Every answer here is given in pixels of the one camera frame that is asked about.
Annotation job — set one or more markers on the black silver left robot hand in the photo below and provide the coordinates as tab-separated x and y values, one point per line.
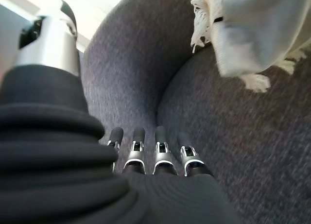
60	173

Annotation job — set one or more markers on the white fringed cushion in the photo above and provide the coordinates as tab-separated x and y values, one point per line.
255	27

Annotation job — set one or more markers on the grey fabric armchair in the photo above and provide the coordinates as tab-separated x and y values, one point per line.
136	63

